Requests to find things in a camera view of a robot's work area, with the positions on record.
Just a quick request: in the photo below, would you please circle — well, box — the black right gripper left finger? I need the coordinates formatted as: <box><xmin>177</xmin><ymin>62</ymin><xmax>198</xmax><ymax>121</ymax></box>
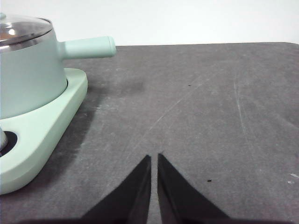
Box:
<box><xmin>83</xmin><ymin>154</ymin><xmax>152</xmax><ymax>221</ymax></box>

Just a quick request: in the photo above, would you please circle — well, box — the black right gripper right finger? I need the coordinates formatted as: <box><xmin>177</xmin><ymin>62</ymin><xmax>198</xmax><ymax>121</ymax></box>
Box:
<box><xmin>157</xmin><ymin>153</ymin><xmax>229</xmax><ymax>224</ymax></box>

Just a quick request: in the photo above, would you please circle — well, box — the mint green breakfast machine base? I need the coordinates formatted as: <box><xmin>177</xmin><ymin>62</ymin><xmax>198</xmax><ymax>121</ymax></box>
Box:
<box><xmin>0</xmin><ymin>67</ymin><xmax>89</xmax><ymax>196</ymax></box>

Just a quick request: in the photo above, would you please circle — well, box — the silver control knob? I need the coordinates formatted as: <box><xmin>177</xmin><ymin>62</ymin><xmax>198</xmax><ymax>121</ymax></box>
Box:
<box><xmin>0</xmin><ymin>129</ymin><xmax>7</xmax><ymax>150</ymax></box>

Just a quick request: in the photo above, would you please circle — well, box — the mint green pot with handle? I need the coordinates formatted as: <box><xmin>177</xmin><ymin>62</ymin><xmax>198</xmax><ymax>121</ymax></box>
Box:
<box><xmin>0</xmin><ymin>28</ymin><xmax>117</xmax><ymax>119</ymax></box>

